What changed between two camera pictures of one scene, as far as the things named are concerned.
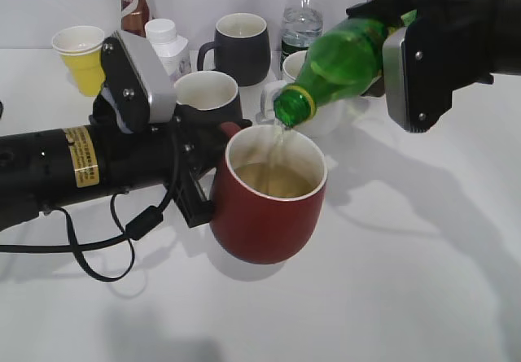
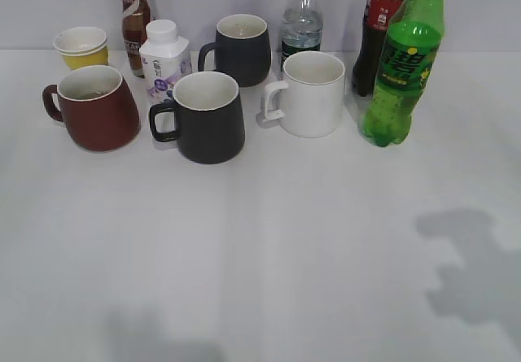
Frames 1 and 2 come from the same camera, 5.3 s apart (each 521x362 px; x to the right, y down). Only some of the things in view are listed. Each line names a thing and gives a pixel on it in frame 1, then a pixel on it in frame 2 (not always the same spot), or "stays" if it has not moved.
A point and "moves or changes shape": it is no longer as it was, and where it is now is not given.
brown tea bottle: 133,3 stays
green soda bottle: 342,59 moves or changes shape
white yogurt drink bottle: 172,49 stays
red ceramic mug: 267,191 to 97,107
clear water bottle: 302,21 stays
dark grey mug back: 242,48 stays
